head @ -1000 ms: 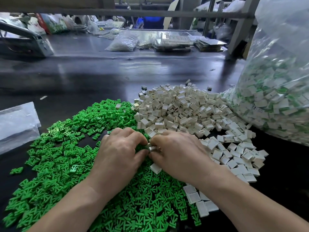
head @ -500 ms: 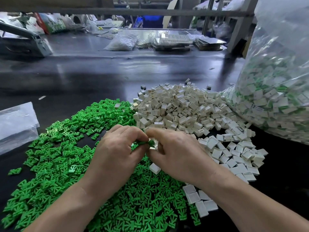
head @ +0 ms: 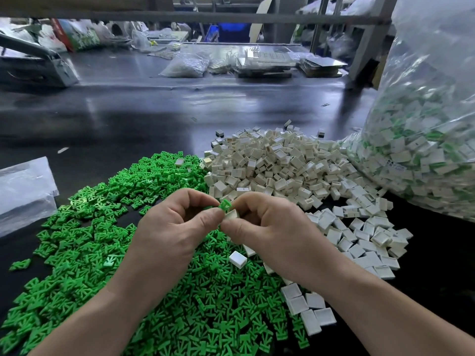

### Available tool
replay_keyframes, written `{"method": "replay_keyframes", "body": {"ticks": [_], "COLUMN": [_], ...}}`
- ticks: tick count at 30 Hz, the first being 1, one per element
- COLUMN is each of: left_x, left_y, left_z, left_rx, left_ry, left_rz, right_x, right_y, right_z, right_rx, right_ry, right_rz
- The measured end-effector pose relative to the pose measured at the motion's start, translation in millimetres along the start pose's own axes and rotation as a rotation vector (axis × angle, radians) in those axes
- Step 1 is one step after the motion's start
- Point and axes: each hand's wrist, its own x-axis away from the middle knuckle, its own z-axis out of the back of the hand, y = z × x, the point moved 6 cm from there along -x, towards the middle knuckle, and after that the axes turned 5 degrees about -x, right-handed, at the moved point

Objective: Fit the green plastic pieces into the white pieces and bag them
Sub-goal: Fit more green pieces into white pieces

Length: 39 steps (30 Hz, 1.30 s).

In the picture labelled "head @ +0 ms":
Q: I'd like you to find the pile of white plastic caps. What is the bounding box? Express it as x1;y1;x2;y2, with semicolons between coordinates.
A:
202;128;414;337

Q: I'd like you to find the person's right hand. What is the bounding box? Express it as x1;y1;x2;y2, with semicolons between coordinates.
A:
220;192;348;295

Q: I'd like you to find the person's left forearm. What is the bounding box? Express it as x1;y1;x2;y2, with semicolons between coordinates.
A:
30;278;157;356

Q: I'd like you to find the person's right forearm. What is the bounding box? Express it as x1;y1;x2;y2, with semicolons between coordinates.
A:
319;256;475;356

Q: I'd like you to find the dark flat tray stack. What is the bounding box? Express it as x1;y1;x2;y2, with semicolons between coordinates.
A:
298;55;348;79

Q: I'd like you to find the grey metal horizontal bar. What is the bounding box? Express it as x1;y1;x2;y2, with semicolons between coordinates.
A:
0;11;394;27

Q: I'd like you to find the person's left hand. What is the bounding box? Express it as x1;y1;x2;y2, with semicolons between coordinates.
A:
111;189;226;314

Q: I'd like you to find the grey heat sealer machine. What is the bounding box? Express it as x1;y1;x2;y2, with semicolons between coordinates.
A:
0;32;80;88

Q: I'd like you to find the small clear bag of parts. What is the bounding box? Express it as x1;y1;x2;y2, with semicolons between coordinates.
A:
159;51;211;79

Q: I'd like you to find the clear plastic bag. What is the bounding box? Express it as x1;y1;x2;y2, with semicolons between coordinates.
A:
343;0;475;222

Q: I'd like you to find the grey metal slanted post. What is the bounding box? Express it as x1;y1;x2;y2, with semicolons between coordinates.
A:
347;0;399;85

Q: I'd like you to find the stack of clear flat bags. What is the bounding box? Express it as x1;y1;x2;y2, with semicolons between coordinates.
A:
0;157;59;238

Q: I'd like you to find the blue crate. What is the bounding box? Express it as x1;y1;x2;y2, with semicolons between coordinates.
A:
206;23;250;43

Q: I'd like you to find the pile of green plastic clips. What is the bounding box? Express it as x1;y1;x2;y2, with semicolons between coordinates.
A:
0;150;311;356

